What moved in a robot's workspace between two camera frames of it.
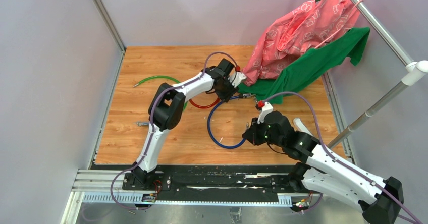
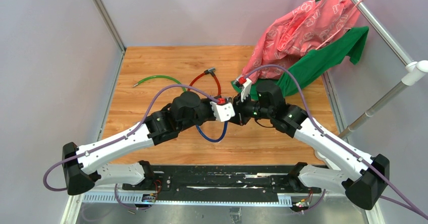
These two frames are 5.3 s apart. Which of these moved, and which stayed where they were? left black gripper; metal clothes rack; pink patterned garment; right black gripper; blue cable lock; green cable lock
Moved: left black gripper; right black gripper; blue cable lock
Stayed: green cable lock; metal clothes rack; pink patterned garment
